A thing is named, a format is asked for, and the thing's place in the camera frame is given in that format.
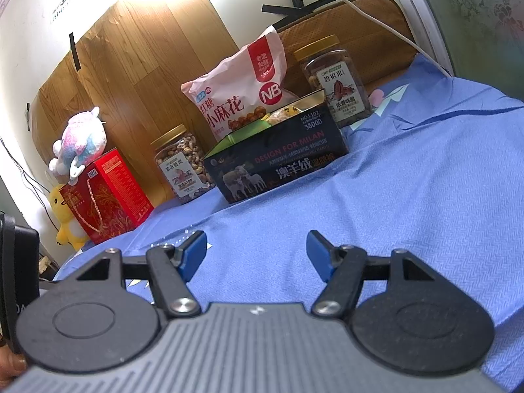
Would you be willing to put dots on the yellow plush toy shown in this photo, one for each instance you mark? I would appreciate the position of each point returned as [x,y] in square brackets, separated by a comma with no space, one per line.
[67,217]

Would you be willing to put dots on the pink snack bag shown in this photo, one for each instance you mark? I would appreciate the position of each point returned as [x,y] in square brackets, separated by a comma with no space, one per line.
[233,90]

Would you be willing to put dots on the black tape strip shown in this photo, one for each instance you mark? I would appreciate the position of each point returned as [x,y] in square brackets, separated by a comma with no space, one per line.
[286,8]
[75,51]

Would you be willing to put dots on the blue bed sheet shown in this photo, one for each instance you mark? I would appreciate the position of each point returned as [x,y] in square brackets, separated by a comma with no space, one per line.
[389,180]

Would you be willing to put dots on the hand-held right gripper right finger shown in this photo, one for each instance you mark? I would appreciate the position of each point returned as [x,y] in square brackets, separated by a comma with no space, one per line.
[321,258]

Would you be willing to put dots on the person's left hand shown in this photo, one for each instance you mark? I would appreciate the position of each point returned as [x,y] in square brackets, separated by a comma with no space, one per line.
[12,364]

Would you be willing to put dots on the pecan jar with gold lid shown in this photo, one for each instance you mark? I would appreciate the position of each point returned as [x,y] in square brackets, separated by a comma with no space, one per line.
[335,86]

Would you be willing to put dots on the cashew jar with gold lid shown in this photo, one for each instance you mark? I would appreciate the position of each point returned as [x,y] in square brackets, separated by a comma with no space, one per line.
[182,168]

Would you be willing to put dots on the red gift box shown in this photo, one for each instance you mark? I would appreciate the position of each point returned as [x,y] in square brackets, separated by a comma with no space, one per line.
[106,200]

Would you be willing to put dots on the frosted patterned window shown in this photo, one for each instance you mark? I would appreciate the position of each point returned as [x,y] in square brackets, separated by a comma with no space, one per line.
[479,20]

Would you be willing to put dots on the yellow snack packet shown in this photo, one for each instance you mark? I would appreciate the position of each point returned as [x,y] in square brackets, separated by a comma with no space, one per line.
[282,115]

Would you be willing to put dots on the brown padded mat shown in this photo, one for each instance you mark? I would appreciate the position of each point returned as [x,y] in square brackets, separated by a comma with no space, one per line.
[368,32]

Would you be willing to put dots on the pink white plush toy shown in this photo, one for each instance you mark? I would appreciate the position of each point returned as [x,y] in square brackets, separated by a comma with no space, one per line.
[80,143]

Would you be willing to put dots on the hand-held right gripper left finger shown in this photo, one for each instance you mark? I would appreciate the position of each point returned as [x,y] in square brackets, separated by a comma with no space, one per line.
[192,254]

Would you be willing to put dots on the wooden board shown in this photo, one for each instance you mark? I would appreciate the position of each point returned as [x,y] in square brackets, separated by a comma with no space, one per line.
[135,69]

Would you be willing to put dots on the dark printed cardboard box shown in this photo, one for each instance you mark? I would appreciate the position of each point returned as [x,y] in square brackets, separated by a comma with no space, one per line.
[278,163]

